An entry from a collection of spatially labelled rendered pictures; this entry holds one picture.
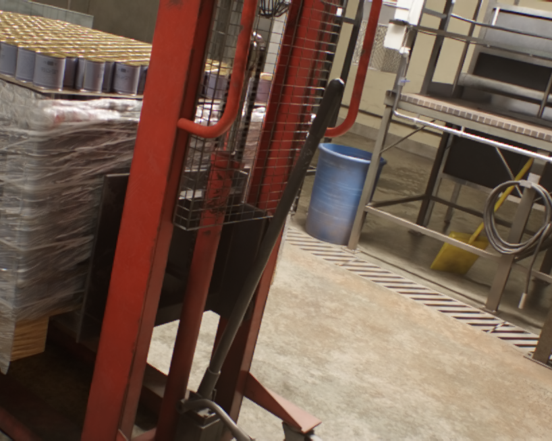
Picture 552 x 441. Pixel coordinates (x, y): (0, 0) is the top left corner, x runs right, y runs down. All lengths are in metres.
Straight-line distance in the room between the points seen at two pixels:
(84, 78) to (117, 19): 3.78
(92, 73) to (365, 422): 1.72
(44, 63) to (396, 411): 1.97
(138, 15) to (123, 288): 3.78
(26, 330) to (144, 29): 3.74
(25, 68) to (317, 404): 1.73
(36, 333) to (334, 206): 3.19
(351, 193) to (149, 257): 3.16
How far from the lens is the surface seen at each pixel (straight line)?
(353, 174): 4.81
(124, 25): 5.57
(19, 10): 4.00
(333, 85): 1.76
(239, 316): 2.00
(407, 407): 3.11
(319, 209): 4.92
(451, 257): 4.92
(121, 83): 1.94
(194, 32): 1.68
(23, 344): 1.96
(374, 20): 2.04
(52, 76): 1.79
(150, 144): 1.77
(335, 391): 3.05
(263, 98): 2.39
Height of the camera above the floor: 1.41
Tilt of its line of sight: 15 degrees down
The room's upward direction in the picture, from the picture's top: 13 degrees clockwise
